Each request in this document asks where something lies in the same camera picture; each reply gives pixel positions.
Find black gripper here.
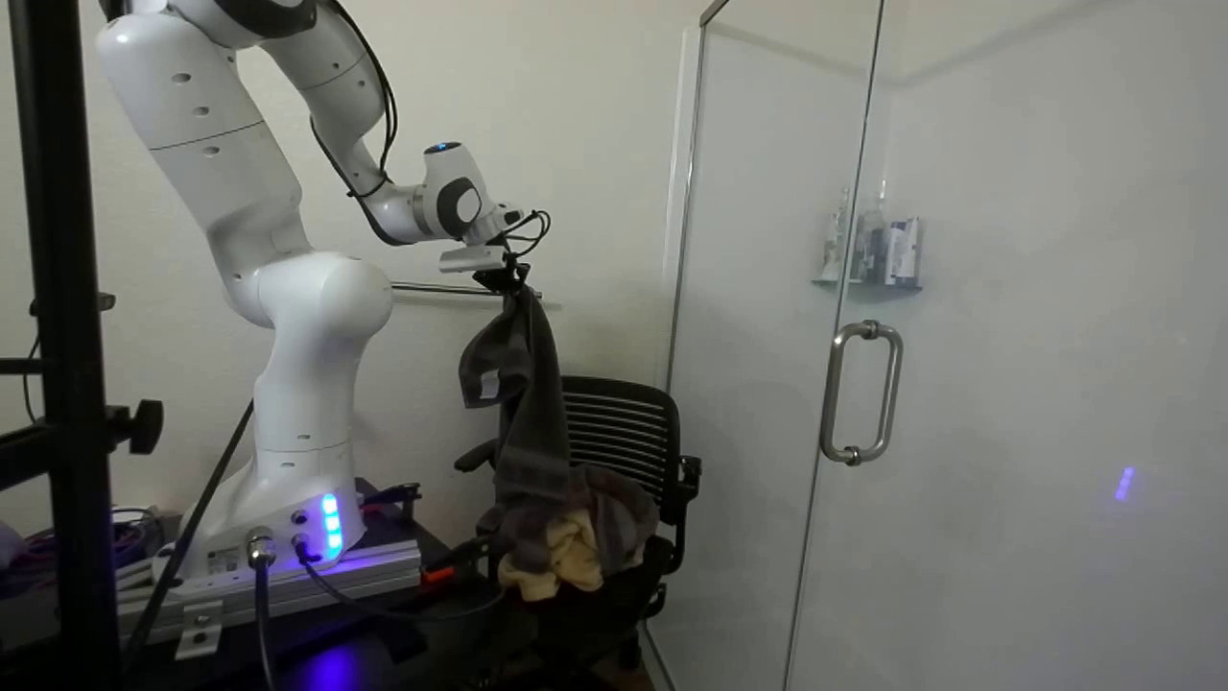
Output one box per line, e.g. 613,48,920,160
472,259,531,291

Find glass shower door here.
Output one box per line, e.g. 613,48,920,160
653,0,1228,691

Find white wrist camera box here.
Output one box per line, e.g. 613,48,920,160
438,246,506,274

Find yellow towel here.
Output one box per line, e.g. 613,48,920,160
501,510,604,602

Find metal towel rail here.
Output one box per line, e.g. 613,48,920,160
393,286,516,305

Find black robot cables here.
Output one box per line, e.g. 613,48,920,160
118,394,426,691

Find black tripod pole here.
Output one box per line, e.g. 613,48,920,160
0,0,128,691

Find red handled clamp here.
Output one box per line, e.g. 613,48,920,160
420,558,492,593

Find large dark grey towel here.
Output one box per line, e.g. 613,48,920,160
457,288,575,503

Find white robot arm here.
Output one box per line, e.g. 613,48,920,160
95,0,506,574

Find shower shelf with bottles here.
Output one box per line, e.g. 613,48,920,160
817,211,925,297

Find black mesh office chair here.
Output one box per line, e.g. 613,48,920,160
457,378,701,668

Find chrome door handle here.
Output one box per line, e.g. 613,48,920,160
817,319,905,465

